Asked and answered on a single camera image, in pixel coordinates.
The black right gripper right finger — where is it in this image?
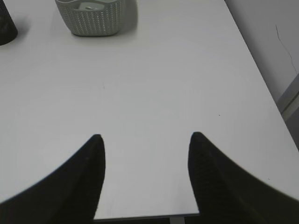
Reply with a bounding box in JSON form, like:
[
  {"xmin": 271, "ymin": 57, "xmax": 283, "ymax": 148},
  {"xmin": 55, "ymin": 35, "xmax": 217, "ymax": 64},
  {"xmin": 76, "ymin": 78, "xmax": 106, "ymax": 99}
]
[{"xmin": 188, "ymin": 132, "xmax": 299, "ymax": 224}]

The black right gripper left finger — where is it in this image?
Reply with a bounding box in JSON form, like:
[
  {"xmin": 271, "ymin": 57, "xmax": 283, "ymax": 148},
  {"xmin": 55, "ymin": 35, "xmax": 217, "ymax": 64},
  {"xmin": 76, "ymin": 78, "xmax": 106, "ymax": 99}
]
[{"xmin": 0, "ymin": 134, "xmax": 106, "ymax": 224}]

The black mesh pen holder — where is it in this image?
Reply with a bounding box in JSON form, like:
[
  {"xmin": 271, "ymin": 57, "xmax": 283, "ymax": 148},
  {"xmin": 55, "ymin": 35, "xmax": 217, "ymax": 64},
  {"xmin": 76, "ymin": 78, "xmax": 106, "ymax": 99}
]
[{"xmin": 0, "ymin": 0, "xmax": 18, "ymax": 45}]

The pale green woven basket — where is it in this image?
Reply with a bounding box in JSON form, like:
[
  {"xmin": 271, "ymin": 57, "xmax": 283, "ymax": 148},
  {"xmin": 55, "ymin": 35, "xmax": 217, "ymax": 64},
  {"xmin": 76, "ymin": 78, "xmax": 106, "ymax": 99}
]
[{"xmin": 55, "ymin": 0, "xmax": 138, "ymax": 37}]

